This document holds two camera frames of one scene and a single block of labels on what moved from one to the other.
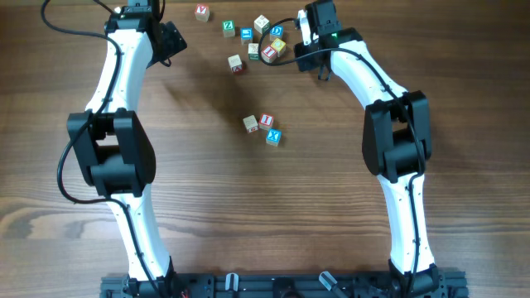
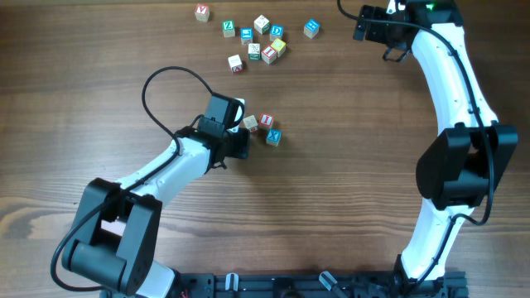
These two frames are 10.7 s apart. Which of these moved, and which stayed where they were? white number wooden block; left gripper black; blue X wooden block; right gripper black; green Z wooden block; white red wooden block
Moved: left gripper black; right gripper black
Stayed: white number wooden block; blue X wooden block; green Z wooden block; white red wooden block
